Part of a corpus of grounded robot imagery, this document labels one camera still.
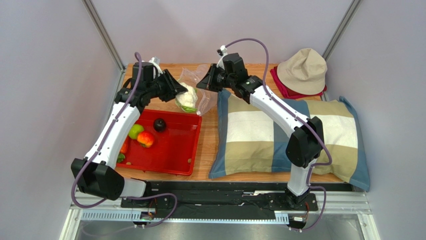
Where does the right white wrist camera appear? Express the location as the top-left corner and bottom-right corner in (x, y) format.
(217, 45), (228, 70)

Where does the clear zip top bag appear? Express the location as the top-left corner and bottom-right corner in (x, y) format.
(178, 64), (218, 116)

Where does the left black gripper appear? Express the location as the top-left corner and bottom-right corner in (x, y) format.
(146, 69), (187, 103)

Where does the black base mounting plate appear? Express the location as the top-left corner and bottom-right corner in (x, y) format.
(89, 179), (319, 221)

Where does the orange carrot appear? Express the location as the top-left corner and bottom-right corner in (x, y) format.
(119, 141), (129, 155)

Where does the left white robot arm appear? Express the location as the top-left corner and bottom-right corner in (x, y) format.
(71, 61), (188, 209)

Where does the red yellow apple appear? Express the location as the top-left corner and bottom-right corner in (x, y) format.
(136, 130), (155, 148)

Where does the green apple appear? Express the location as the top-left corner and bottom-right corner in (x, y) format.
(128, 124), (145, 140)

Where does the white green cauliflower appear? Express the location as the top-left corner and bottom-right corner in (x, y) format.
(175, 82), (198, 113)

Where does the red folded cloth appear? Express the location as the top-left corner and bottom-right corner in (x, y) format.
(269, 66), (324, 100)

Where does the aluminium frame rail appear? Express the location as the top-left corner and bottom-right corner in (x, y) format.
(61, 189), (380, 240)

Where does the beige bucket hat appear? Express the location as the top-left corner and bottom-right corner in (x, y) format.
(276, 48), (328, 96)

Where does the dark purple mangosteen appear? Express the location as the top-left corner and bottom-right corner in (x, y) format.
(153, 118), (167, 133)

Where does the plaid blue beige pillow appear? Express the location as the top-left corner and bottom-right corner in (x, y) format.
(208, 90), (371, 191)

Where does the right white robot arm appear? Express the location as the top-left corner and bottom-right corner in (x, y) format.
(196, 53), (324, 209)

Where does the red plastic tray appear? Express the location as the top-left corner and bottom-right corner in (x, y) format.
(117, 109), (202, 176)

